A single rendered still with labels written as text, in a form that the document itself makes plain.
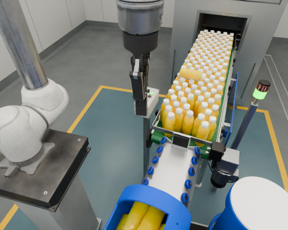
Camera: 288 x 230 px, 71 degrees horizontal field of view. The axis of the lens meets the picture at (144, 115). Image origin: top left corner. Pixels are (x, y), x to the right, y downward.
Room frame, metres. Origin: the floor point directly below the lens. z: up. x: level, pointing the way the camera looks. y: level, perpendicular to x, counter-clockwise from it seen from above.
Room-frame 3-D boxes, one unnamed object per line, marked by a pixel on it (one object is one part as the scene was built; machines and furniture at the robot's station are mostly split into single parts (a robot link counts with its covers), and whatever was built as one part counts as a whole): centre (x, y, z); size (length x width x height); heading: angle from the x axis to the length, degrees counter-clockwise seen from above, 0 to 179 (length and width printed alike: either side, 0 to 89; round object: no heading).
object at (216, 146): (0.72, -0.41, 0.95); 0.10 x 0.07 x 0.10; 68
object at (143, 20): (0.43, 0.01, 1.78); 0.09 x 0.09 x 0.06
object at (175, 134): (0.76, -0.21, 0.99); 0.10 x 0.02 x 0.12; 68
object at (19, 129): (0.60, 0.55, 1.26); 0.18 x 0.16 x 0.22; 160
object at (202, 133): (0.83, -0.35, 0.98); 0.07 x 0.07 x 0.16
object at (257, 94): (0.98, -0.69, 1.18); 0.06 x 0.06 x 0.05
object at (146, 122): (1.06, -0.02, 0.50); 0.04 x 0.04 x 1.00; 68
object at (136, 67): (0.39, 0.01, 1.69); 0.05 x 0.02 x 0.05; 169
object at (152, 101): (1.06, -0.02, 1.05); 0.20 x 0.10 x 0.10; 158
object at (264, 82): (0.98, -0.69, 1.18); 0.06 x 0.06 x 0.16
